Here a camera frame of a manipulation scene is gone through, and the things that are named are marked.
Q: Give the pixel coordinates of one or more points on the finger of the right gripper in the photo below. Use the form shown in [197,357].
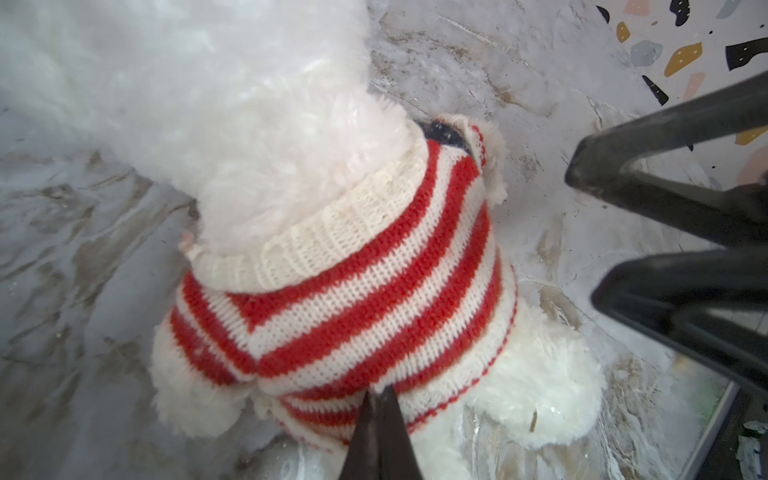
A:
[680,300]
[645,166]

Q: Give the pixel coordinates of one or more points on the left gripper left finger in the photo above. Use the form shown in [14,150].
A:
[362,461]

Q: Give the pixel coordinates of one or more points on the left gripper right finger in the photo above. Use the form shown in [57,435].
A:
[397,460]

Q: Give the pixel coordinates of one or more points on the red white striped sweater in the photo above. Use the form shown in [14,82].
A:
[398,283]

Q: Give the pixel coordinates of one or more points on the white teddy bear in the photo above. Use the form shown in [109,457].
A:
[261,111]

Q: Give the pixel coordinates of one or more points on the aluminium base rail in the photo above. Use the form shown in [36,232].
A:
[734,444]

